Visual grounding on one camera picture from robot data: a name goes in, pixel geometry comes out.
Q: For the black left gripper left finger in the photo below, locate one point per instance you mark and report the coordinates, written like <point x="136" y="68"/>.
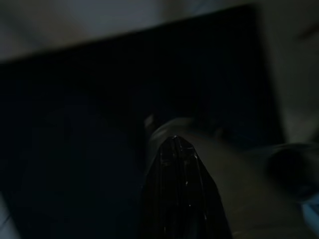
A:
<point x="159" y="189"/>

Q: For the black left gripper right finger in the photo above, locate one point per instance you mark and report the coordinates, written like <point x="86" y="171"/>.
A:
<point x="199" y="196"/>

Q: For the black fuzzy floor mat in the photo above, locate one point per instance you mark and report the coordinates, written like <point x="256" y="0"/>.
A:
<point x="74" y="124"/>

